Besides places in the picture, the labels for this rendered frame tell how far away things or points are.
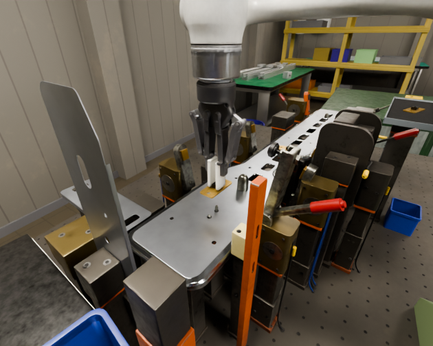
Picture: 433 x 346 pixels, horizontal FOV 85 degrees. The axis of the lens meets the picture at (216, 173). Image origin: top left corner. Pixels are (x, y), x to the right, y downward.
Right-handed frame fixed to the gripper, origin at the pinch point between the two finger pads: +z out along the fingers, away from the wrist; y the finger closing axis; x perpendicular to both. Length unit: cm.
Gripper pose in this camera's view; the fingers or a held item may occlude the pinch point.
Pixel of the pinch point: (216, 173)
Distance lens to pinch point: 54.5
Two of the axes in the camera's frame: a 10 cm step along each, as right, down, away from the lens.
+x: -6.0, 4.0, -6.9
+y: -8.0, -3.0, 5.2
